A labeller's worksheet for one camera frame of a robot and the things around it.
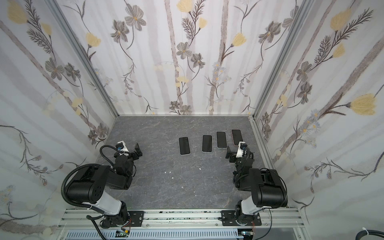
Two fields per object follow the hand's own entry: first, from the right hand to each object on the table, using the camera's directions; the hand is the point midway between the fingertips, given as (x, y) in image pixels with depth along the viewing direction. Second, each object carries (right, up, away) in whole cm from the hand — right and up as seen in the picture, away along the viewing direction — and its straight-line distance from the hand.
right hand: (234, 144), depth 89 cm
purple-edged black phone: (-31, -2, +10) cm, 33 cm away
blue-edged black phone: (-5, +1, +16) cm, 17 cm away
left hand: (-65, +2, 0) cm, 65 cm away
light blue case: (-34, -4, +11) cm, 36 cm away
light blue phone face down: (-4, +1, +16) cm, 17 cm away
